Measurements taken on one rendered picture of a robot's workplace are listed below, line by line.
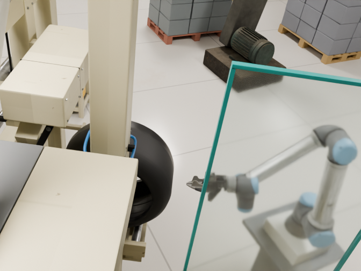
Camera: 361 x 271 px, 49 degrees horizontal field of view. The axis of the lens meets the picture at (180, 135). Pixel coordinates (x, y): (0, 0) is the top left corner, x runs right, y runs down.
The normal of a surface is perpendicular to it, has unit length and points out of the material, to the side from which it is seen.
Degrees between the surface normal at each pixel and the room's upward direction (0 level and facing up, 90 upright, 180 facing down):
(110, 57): 90
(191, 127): 0
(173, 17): 90
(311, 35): 90
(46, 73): 0
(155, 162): 45
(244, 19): 90
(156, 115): 0
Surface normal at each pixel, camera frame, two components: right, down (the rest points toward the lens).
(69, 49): 0.13, -0.77
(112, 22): -0.06, 0.62
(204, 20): 0.47, 0.60
